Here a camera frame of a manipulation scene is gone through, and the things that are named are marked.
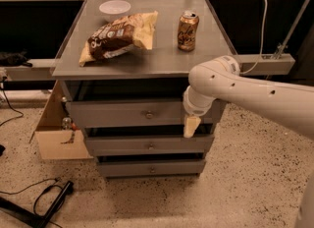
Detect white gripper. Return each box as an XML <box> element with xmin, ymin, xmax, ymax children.
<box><xmin>183</xmin><ymin>85</ymin><xmax>215</xmax><ymax>138</ymax></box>

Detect grey top drawer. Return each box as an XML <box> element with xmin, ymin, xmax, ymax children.
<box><xmin>65</xmin><ymin>96</ymin><xmax>228</xmax><ymax>129</ymax></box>

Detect grey drawer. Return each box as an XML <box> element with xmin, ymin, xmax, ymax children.
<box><xmin>97</xmin><ymin>160</ymin><xmax>205</xmax><ymax>177</ymax></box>
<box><xmin>65</xmin><ymin>96</ymin><xmax>228</xmax><ymax>129</ymax></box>
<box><xmin>85</xmin><ymin>135</ymin><xmax>214</xmax><ymax>156</ymax></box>

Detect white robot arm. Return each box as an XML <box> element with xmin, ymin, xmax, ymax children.
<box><xmin>183</xmin><ymin>56</ymin><xmax>314</xmax><ymax>141</ymax></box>

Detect grey middle drawer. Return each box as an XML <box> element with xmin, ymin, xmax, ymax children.
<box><xmin>85</xmin><ymin>135</ymin><xmax>214</xmax><ymax>156</ymax></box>

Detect grey bottom drawer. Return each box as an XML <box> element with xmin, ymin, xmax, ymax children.
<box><xmin>97</xmin><ymin>160</ymin><xmax>205</xmax><ymax>177</ymax></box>

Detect grey drawer cabinet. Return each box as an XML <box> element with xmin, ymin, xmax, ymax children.
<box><xmin>53</xmin><ymin>0</ymin><xmax>230</xmax><ymax>178</ymax></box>

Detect orange soda can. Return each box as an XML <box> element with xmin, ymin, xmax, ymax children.
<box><xmin>177</xmin><ymin>10</ymin><xmax>199</xmax><ymax>52</ymax></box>

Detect brown yellow chip bag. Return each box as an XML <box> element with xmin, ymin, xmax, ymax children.
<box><xmin>78</xmin><ymin>11</ymin><xmax>158</xmax><ymax>67</ymax></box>

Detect small bottle behind cabinet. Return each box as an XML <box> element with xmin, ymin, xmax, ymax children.
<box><xmin>62</xmin><ymin>117</ymin><xmax>72</xmax><ymax>130</ymax></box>

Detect wooden board panel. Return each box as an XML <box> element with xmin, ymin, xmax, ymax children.
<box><xmin>34</xmin><ymin>82</ymin><xmax>91</xmax><ymax>160</ymax></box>

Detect white bowl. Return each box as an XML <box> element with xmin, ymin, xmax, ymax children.
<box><xmin>99</xmin><ymin>0</ymin><xmax>131</xmax><ymax>22</ymax></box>

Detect black stand base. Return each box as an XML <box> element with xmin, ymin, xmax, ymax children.
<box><xmin>0</xmin><ymin>180</ymin><xmax>75</xmax><ymax>228</ymax></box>

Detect black cloth object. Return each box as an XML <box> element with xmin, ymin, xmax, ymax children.
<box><xmin>0</xmin><ymin>51</ymin><xmax>32</xmax><ymax>67</ymax></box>

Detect black floor cable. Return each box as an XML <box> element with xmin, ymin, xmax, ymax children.
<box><xmin>0</xmin><ymin>177</ymin><xmax>60</xmax><ymax>197</ymax></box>

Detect white cable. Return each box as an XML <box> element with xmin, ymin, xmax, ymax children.
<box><xmin>238</xmin><ymin>0</ymin><xmax>269</xmax><ymax>76</ymax></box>

